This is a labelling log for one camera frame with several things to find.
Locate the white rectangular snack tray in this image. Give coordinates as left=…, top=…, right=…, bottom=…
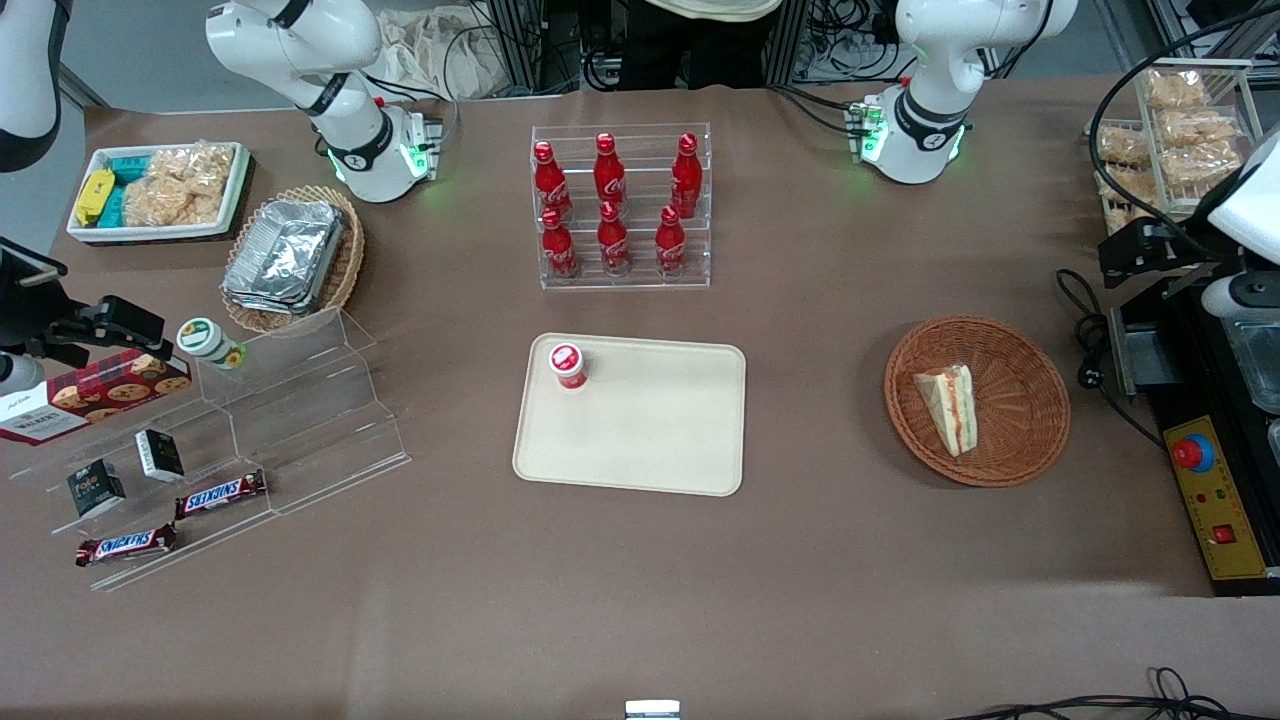
left=67, top=142, right=252, bottom=245

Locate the steel pan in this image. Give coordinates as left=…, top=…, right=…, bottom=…
left=1222, top=312, right=1280, bottom=414

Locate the green-capped white bottle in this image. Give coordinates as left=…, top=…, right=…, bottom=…
left=177, top=317, right=247, bottom=371

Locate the bagged fried snack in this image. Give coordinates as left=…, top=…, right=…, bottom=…
left=1158, top=108, right=1241, bottom=148
left=1100, top=165, right=1161, bottom=208
left=1145, top=70, right=1208, bottom=110
left=1098, top=125, right=1151, bottom=167
left=1160, top=145, right=1243, bottom=188

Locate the person in dark trousers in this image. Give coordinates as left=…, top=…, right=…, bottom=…
left=615, top=0, right=793, bottom=91

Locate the yellow snack pack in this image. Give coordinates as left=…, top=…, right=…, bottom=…
left=77, top=169, right=117, bottom=227

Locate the beige cloth bag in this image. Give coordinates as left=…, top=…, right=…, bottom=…
left=375, top=8, right=512, bottom=101

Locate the oval light wicker basket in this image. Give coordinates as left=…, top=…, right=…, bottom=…
left=220, top=185, right=366, bottom=336

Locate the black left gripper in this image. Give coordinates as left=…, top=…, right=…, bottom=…
left=1098, top=218, right=1226, bottom=291

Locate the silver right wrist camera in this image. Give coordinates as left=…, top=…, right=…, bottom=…
left=0, top=351, right=47, bottom=400

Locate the black power cable with plug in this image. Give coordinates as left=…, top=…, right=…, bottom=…
left=1055, top=268, right=1167, bottom=449

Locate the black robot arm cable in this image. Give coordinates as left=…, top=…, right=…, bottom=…
left=1088, top=8, right=1280, bottom=263

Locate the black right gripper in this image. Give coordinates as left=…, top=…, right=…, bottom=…
left=0, top=237, right=166, bottom=369

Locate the white wire rack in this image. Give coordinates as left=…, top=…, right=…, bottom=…
left=1085, top=58, right=1263, bottom=238

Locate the triangular sandwich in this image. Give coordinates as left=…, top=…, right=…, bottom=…
left=913, top=364, right=977, bottom=458

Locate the clear acrylic stepped stand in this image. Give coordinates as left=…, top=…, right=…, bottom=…
left=10, top=355, right=277, bottom=593
left=195, top=305, right=412, bottom=517

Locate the black cable bundle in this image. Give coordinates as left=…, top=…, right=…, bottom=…
left=948, top=667, right=1280, bottom=720

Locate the aluminium foil container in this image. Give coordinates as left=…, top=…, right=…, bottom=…
left=221, top=198, right=347, bottom=317

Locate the round brown wicker basket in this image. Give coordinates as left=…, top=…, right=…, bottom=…
left=884, top=316, right=1072, bottom=488

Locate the beige plastic tray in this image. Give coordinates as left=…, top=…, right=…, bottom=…
left=512, top=333, right=748, bottom=497

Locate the clear acrylic bottle rack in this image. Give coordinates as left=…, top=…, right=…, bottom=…
left=531, top=123, right=712, bottom=291

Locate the brown Snickers bar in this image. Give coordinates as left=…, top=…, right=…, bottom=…
left=175, top=469, right=268, bottom=521
left=75, top=523, right=178, bottom=568

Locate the red tartan cookie box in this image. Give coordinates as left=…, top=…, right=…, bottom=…
left=0, top=349, right=192, bottom=447

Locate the small black carton box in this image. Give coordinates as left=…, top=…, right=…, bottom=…
left=67, top=459, right=127, bottom=519
left=135, top=429, right=186, bottom=484

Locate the clear bag of crackers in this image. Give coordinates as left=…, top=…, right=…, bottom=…
left=122, top=175, right=217, bottom=228
left=150, top=144, right=238, bottom=193

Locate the black appliance with yellow panel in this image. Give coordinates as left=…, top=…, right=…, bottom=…
left=1110, top=270, right=1280, bottom=598

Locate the small red drink bottle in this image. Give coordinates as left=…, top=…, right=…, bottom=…
left=548, top=343, right=589, bottom=392

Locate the red cola bottle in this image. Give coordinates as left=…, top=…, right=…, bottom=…
left=597, top=201, right=632, bottom=277
left=655, top=206, right=688, bottom=278
left=670, top=133, right=704, bottom=220
left=541, top=208, right=579, bottom=280
left=533, top=141, right=574, bottom=222
left=594, top=133, right=628, bottom=209

